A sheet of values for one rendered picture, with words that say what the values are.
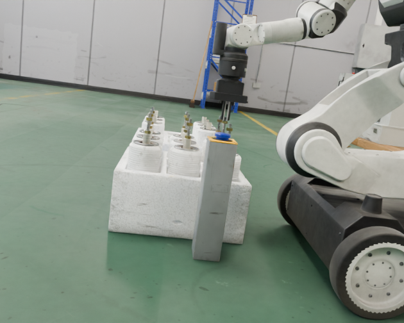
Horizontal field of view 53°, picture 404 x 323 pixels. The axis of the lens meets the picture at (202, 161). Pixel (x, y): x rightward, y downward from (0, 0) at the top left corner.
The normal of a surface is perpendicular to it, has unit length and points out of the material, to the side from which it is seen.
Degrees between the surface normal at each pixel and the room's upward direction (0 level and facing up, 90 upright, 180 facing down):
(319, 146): 90
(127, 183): 90
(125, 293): 0
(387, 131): 90
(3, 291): 0
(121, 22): 90
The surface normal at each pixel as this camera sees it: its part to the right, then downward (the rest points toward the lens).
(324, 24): 0.23, 0.55
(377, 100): -0.25, 0.49
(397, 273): 0.04, 0.20
